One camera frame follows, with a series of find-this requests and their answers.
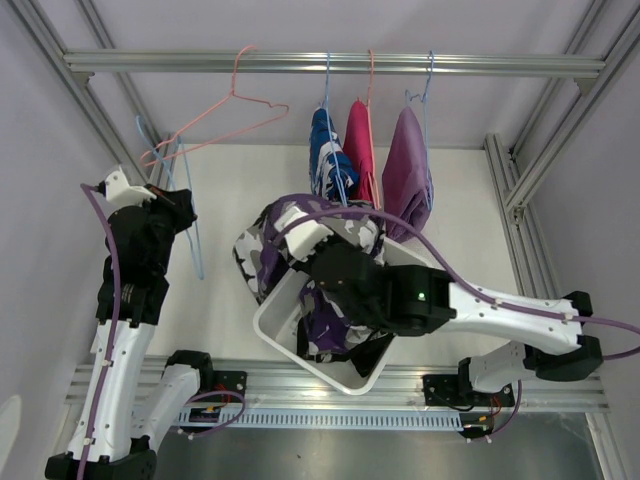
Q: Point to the magenta trousers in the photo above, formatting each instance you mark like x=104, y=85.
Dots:
x=358, y=147

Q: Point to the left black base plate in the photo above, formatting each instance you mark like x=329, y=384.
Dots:
x=226, y=380

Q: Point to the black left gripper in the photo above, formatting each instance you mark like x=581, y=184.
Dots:
x=176, y=202

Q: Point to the slotted cable duct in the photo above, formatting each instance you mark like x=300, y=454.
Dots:
x=412, y=420

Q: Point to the left aluminium frame post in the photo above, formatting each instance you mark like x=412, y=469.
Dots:
x=32, y=19

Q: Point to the white plastic basket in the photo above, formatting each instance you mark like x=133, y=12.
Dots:
x=282, y=313

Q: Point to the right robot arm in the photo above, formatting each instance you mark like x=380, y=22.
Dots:
x=543, y=338

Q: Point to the front aluminium rail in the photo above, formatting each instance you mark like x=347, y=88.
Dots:
x=398, y=388

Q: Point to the aluminium frame post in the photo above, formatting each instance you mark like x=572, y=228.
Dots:
x=32, y=19
x=610, y=31

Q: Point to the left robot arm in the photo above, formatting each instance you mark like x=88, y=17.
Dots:
x=113, y=438

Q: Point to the right aluminium frame post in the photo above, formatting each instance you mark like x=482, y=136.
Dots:
x=610, y=31

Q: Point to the lilac purple trousers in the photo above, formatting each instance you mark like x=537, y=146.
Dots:
x=406, y=178

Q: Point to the black white patterned trousers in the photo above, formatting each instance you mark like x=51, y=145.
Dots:
x=363, y=357

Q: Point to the aluminium hanging rail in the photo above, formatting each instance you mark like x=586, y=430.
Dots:
x=271, y=62

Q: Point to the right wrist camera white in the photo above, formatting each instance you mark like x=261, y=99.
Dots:
x=301, y=239

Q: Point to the purple camouflage trousers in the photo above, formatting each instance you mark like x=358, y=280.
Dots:
x=263, y=262

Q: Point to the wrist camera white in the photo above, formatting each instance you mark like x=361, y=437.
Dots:
x=301, y=239
x=118, y=191

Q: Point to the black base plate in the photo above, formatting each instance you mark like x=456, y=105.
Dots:
x=226, y=380
x=443, y=390

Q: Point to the blue white patterned trousers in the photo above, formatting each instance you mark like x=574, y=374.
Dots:
x=330, y=160

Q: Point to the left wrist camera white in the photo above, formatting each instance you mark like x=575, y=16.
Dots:
x=118, y=191

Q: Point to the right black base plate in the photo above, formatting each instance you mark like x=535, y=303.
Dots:
x=443, y=390

